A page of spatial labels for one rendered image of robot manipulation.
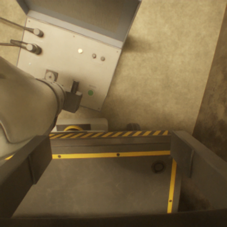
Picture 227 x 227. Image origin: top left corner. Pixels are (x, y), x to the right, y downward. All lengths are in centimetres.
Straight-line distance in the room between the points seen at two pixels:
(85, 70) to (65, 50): 11
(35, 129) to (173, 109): 66
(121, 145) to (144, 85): 37
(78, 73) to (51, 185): 41
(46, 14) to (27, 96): 54
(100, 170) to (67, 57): 44
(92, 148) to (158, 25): 57
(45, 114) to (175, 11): 69
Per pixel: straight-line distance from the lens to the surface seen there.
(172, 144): 17
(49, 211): 59
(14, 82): 22
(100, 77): 65
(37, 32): 68
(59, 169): 49
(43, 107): 23
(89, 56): 66
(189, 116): 83
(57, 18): 70
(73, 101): 40
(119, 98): 72
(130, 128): 63
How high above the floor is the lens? 71
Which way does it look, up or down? 76 degrees down
